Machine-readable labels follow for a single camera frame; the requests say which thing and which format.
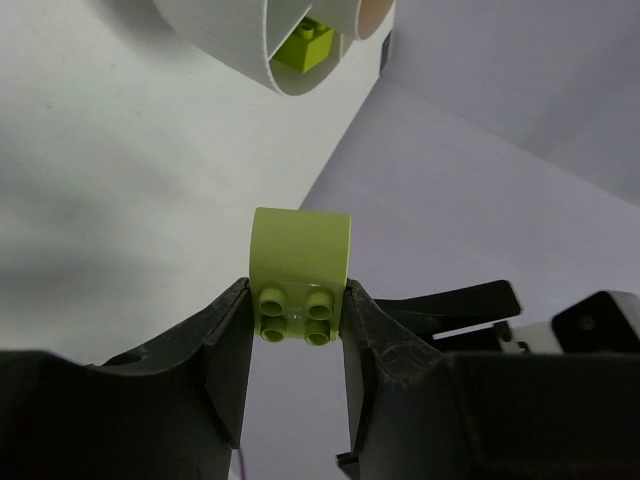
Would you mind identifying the white round divided container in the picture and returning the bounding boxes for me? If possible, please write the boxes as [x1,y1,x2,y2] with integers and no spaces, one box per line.
[154,0,394,97]

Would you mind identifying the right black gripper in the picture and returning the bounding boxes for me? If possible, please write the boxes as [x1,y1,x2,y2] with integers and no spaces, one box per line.
[376,280,639,354]

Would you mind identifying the right blue table label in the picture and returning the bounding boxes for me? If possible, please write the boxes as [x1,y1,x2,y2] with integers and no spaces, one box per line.
[379,30,393,73]

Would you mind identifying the green black lego stack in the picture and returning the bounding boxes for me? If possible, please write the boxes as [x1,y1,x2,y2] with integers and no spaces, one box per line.
[273,17,335,74]

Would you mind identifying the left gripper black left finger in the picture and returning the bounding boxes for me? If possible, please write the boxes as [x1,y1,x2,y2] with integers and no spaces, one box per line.
[1,278,254,479]

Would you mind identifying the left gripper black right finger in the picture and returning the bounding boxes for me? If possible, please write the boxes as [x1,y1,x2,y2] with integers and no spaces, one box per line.
[337,281,639,479]

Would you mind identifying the pale green lego brick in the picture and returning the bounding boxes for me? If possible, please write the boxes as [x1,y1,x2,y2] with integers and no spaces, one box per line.
[249,207,351,346]

